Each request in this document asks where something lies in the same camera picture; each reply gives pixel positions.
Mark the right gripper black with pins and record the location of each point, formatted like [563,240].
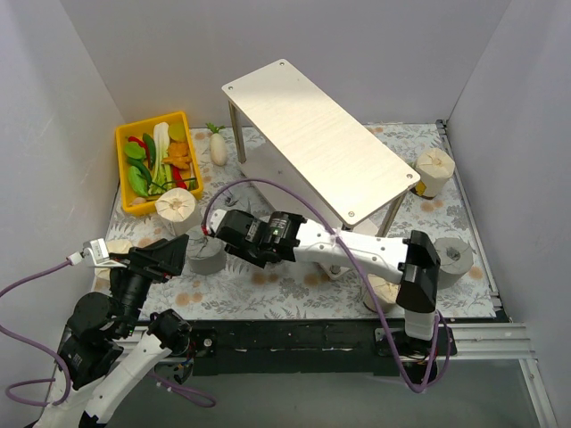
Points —
[249,230]

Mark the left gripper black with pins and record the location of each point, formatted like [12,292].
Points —
[149,263]

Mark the grey roll with cartoon label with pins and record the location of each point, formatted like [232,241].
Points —
[205,255]

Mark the grey roll with QR label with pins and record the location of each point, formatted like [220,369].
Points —
[235,198]

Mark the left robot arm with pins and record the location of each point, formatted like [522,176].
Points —
[99,374]

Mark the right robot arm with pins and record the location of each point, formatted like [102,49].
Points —
[412,263]

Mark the white two-tier shelf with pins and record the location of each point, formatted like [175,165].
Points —
[307,155]

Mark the beige roll near bin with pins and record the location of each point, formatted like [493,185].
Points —
[178,210]

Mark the floral table mat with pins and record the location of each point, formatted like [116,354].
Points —
[302,290]

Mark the yellow plastic bin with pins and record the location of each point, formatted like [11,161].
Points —
[131,154]

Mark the beige roll far left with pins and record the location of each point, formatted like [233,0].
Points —
[102,275]

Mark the white bok choy toy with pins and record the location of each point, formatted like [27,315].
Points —
[161,143]

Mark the green leafy vegetable toy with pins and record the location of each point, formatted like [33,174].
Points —
[137,181]

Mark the white radish toy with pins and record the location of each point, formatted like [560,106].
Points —
[218,149]

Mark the orange ginger toy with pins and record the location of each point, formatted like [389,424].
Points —
[178,155]

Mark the green pepper toy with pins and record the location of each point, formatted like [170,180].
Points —
[151,148]

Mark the yellow green fruit toy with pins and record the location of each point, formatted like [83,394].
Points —
[177,132]

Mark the red chili toy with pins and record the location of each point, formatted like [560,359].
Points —
[141,143]

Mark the beige roll front right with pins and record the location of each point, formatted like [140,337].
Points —
[385,294]

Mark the beige roll back right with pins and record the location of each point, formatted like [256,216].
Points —
[435,167]

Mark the grey roll right side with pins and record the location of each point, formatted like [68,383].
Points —
[456,260]

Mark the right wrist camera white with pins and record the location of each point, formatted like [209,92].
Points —
[214,222]

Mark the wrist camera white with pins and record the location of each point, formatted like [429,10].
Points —
[214,222]
[96,252]

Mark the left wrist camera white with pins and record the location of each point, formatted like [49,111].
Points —
[96,252]

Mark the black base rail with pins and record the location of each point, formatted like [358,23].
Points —
[290,347]

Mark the aluminium frame rail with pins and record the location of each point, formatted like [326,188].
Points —
[501,338]

